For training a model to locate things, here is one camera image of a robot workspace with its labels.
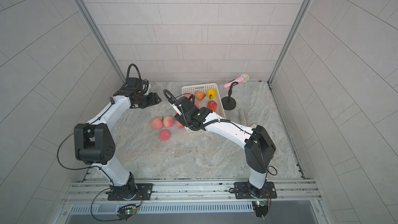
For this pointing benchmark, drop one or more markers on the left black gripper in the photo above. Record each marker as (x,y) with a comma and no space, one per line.
(153,99)

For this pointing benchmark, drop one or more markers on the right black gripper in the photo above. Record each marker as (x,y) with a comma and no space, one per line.
(181,117)

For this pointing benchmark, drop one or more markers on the orange wrinkled peach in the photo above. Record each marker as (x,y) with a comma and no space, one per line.
(199,95)

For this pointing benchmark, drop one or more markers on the red orange peach bottom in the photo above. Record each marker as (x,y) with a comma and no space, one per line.
(212,105)

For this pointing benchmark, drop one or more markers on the white perforated plastic basket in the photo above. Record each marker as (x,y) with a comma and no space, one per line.
(211,99)

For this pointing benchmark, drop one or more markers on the dark pink peach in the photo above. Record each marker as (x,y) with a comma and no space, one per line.
(164,135)

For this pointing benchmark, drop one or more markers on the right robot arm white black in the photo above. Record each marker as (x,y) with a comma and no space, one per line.
(256,143)

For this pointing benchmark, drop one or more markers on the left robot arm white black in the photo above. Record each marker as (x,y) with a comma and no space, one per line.
(95,146)

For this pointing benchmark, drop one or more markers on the pink toy microphone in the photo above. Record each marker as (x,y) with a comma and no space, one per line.
(243,78)

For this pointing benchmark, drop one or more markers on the white ventilation grille strip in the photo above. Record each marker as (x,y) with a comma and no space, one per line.
(166,208)

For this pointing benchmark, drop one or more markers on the right circuit board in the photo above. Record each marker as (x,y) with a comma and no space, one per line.
(261,208)

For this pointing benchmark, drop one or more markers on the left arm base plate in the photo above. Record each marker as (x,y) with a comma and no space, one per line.
(129,193)

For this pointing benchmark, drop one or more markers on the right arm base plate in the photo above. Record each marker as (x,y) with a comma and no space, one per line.
(245,190)

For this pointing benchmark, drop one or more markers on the aluminium mounting rail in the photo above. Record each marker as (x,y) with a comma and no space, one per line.
(195,190)

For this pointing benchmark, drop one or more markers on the left circuit board with cable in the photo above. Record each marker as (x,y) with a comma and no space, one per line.
(124,213)

